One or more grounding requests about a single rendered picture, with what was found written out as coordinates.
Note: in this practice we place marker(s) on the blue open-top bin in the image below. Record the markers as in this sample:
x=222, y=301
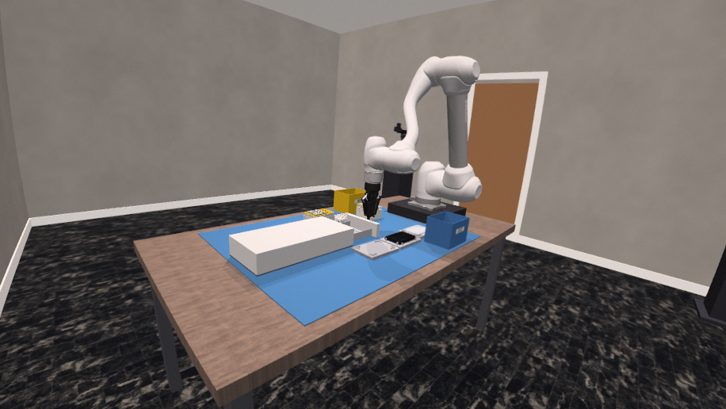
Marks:
x=446, y=229

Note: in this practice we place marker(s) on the yellow open-top box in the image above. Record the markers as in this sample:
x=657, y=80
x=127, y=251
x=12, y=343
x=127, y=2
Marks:
x=346, y=200

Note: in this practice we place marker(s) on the blue bench mat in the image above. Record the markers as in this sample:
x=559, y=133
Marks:
x=310, y=290

